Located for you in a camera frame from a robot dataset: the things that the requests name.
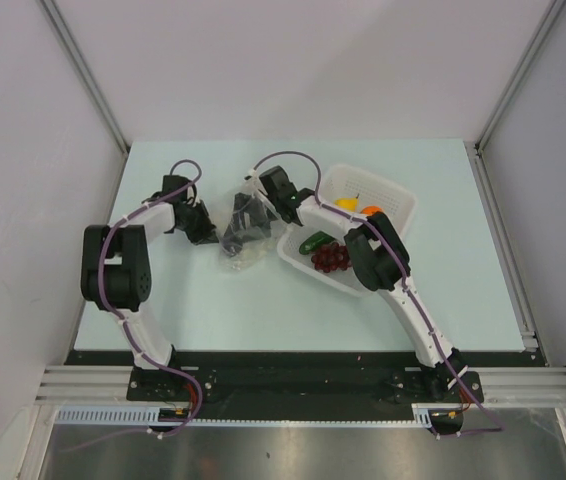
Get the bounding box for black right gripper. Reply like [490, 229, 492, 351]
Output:
[226, 193, 282, 243]

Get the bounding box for clear zip top bag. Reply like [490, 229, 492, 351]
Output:
[210, 176, 286, 271]

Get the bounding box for green fake vegetable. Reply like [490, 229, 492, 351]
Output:
[298, 231, 334, 255]

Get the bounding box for dark purple fake grapes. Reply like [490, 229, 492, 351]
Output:
[310, 242, 352, 274]

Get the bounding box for yellow fake fruit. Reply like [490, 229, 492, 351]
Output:
[334, 197, 359, 212]

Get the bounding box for orange fake fruit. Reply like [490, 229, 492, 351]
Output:
[360, 206, 383, 216]

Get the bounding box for dark round fake fruit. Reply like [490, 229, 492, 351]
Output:
[220, 238, 242, 257]

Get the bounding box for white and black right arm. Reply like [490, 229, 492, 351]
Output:
[219, 165, 468, 401]

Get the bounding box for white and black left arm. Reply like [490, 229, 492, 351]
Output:
[80, 174, 217, 400]

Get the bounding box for white perforated plastic basket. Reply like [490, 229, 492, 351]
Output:
[277, 164, 418, 297]

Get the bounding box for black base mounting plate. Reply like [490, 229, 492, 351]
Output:
[65, 350, 545, 403]

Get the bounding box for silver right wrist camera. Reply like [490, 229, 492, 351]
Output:
[244, 169, 260, 188]

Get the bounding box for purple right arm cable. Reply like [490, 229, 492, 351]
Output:
[252, 151, 504, 432]

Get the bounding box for aluminium right corner post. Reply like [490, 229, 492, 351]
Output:
[474, 0, 566, 155]

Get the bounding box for aluminium corner post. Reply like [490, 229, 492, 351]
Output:
[474, 0, 566, 155]
[36, 0, 131, 159]

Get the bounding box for aluminium left corner post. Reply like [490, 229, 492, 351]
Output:
[36, 0, 131, 159]

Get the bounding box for white slotted cable duct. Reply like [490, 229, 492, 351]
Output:
[55, 405, 432, 429]

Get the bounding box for aluminium front frame rail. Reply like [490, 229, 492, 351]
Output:
[37, 366, 566, 408]

